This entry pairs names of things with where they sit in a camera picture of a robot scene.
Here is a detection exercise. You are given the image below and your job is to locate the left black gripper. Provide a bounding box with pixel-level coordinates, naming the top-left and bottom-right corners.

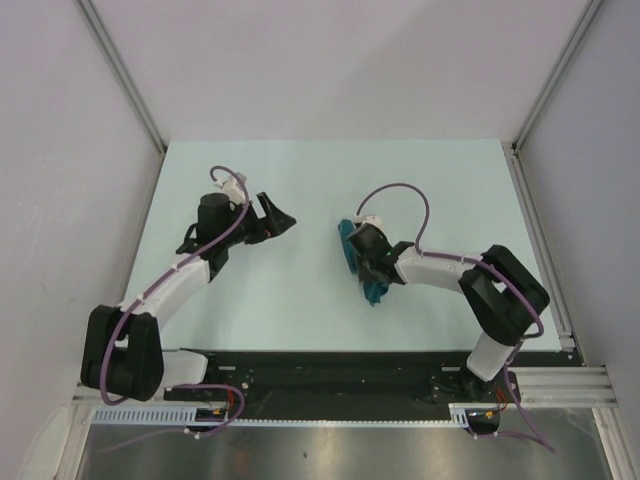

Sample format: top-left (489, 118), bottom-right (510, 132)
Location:
top-left (220, 193), bottom-right (295, 248)

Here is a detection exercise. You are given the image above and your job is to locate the teal cloth napkin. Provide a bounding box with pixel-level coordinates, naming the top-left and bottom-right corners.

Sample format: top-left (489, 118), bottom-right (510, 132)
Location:
top-left (337, 219), bottom-right (389, 307)

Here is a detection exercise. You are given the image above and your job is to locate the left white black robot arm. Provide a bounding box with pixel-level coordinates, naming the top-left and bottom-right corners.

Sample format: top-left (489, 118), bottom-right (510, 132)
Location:
top-left (80, 192), bottom-right (297, 406)

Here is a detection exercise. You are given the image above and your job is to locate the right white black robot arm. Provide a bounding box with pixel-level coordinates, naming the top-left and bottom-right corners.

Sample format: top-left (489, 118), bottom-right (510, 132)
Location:
top-left (338, 220), bottom-right (550, 401)

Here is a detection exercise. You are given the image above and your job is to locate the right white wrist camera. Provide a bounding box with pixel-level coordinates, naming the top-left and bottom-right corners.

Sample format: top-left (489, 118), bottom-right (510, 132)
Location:
top-left (353, 214), bottom-right (384, 231)

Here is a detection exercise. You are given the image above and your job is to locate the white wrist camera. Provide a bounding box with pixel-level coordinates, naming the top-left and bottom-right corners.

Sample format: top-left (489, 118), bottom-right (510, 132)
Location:
top-left (353, 214), bottom-right (384, 231)
top-left (216, 172), bottom-right (248, 205)

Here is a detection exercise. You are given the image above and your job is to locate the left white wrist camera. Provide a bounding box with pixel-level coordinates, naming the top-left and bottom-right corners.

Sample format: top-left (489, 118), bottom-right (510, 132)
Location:
top-left (216, 172), bottom-right (248, 205)

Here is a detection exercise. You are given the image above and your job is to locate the right aluminium corner post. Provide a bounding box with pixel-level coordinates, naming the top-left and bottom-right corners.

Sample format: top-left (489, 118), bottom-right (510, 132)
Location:
top-left (514, 0), bottom-right (609, 151)

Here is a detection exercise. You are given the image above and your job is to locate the aluminium corner post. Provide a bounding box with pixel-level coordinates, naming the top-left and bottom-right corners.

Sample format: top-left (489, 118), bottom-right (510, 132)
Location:
top-left (514, 0), bottom-right (609, 151)
top-left (73, 0), bottom-right (168, 157)

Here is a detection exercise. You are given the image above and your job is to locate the white slotted cable duct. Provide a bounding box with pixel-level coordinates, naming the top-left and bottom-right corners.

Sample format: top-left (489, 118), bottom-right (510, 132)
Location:
top-left (92, 403), bottom-right (501, 429)

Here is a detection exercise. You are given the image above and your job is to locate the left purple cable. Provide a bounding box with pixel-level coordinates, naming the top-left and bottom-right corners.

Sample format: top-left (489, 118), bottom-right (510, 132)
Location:
top-left (97, 165), bottom-right (250, 454)

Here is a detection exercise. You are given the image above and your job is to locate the left aluminium corner post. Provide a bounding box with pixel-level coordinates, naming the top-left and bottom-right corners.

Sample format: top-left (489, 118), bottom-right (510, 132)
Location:
top-left (73, 0), bottom-right (168, 157)

